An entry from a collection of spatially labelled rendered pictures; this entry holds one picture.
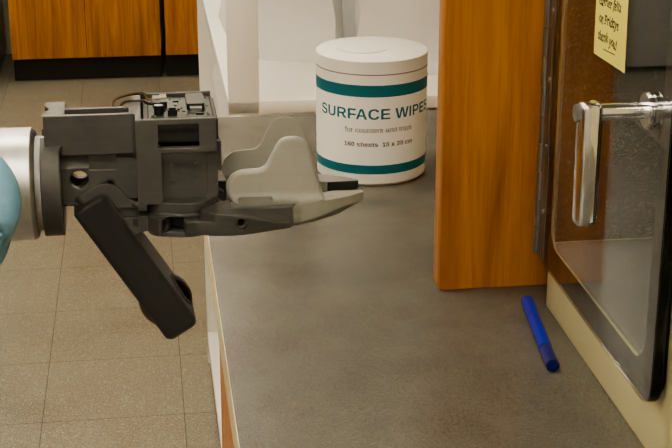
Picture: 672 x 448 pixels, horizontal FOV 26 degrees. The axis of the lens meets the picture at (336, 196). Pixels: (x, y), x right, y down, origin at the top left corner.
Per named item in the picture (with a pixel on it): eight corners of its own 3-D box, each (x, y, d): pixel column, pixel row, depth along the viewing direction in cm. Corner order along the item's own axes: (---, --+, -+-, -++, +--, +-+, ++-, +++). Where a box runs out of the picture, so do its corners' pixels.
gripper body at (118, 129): (227, 118, 93) (35, 125, 92) (230, 244, 96) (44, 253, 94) (219, 89, 100) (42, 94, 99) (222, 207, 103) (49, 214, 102)
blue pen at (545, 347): (521, 295, 134) (546, 360, 121) (533, 295, 134) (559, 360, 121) (521, 306, 134) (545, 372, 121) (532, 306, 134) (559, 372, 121)
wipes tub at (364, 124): (414, 151, 181) (416, 33, 176) (435, 184, 169) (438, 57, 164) (310, 156, 179) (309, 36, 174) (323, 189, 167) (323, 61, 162)
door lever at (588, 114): (648, 227, 102) (636, 215, 105) (657, 97, 99) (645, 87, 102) (574, 231, 102) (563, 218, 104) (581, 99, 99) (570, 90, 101)
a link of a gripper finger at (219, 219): (293, 212, 95) (157, 214, 94) (293, 234, 95) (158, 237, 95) (291, 189, 99) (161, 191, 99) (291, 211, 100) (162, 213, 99)
